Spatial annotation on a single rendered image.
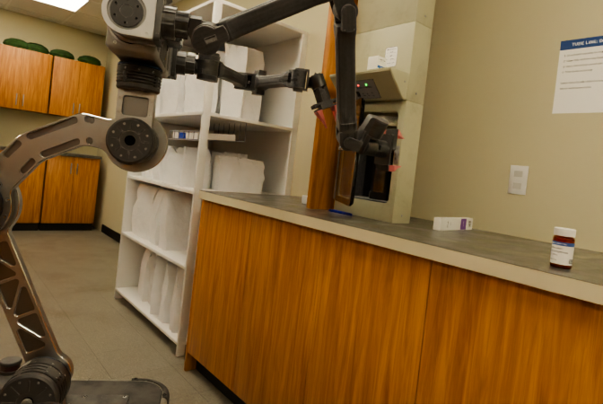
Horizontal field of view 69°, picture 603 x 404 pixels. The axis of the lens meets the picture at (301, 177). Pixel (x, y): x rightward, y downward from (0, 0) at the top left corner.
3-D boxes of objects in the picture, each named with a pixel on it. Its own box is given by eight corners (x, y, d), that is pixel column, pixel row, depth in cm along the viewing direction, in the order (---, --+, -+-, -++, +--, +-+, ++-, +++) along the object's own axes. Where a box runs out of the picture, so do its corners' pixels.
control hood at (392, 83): (345, 103, 191) (348, 80, 191) (406, 100, 166) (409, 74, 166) (326, 98, 183) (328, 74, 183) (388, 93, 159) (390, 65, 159)
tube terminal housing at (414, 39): (371, 212, 208) (389, 49, 206) (430, 223, 183) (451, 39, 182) (333, 210, 192) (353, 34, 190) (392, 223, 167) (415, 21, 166)
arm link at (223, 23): (338, -35, 120) (347, -34, 112) (353, 14, 127) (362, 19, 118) (188, 26, 122) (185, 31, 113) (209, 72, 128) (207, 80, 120)
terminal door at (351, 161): (335, 199, 190) (345, 108, 189) (351, 206, 160) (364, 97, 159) (333, 199, 190) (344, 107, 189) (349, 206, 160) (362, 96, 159)
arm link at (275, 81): (248, 93, 201) (251, 70, 200) (259, 95, 204) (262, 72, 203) (293, 92, 164) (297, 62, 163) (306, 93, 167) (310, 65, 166)
